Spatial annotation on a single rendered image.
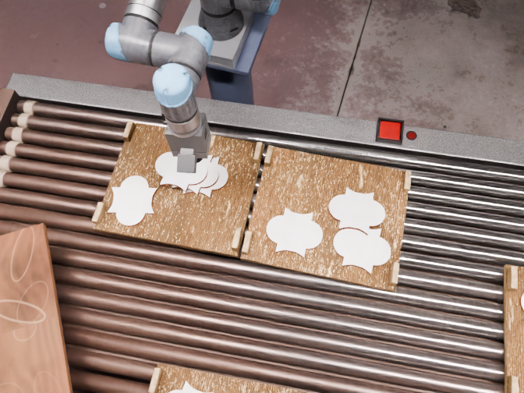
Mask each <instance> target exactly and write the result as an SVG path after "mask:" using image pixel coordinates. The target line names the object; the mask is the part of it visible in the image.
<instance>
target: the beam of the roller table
mask: <svg viewBox="0 0 524 393"><path fill-rule="evenodd" d="M6 89H10V90H15V91H16V92H17V94H18V95H19V96H20V97H21V98H22V100H23V101H27V100H31V101H38V102H39V103H45V104H55V105H61V106H67V107H73V108H83V109H89V110H95V111H101V112H111V113H117V114H123V115H134V116H139V117H145V118H151V119H161V120H163V118H162V115H161V106H160V104H159V102H158V100H157V98H156V96H155V94H154V91H148V90H137V89H131V88H125V87H114V86H108V85H102V84H96V83H84V82H79V81H72V80H61V79H56V78H49V77H43V76H32V75H27V74H20V73H13V74H12V76H11V78H10V80H9V83H8V85H7V87H6ZM196 102H197V104H198V108H199V111H200V112H203V113H205V114H206V117H207V123H208V126H212V127H218V128H223V129H234V130H239V131H246V132H251V133H262V134H267V135H273V136H284V137H290V138H296V139H301V140H312V141H318V142H324V143H334V144H340V145H346V146H352V147H362V148H368V149H374V150H384V151H390V152H396V153H402V154H412V155H418V156H424V157H430V158H440V159H446V160H452V161H463V162H469V163H474V164H480V165H490V166H497V167H502V168H513V169H518V170H524V141H521V140H510V139H503V138H497V137H492V136H481V135H474V134H468V133H457V132H451V131H445V130H439V129H428V128H422V127H416V126H405V125H404V129H403V139H402V145H397V144H391V143H381V142H375V140H376V132H377V122H375V121H370V120H363V119H352V118H346V117H341V116H334V115H323V114H317V113H311V112H300V111H294V110H288V109H282V108H271V107H265V106H259V105H253V104H242V103H235V102H230V101H219V100H212V99H206V98H200V97H196ZM408 131H413V132H415V133H416V135H417V138H416V139H415V140H409V139H408V138H407V137H406V133H407V132H408Z"/></svg>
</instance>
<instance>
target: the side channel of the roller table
mask: <svg viewBox="0 0 524 393"><path fill-rule="evenodd" d="M20 100H22V98H21V97H20V96H19V95H18V94H17V92H16V91H15V90H10V89H5V88H0V143H1V142H2V141H11V140H7V139H6V138H5V130H6V129H7V128H8V127H14V126H13V125H12V123H11V118H12V115H13V114H15V113H16V114H21V113H19V112H18V111H17V104H18V102H19V101H20ZM14 128H15V127H14Z"/></svg>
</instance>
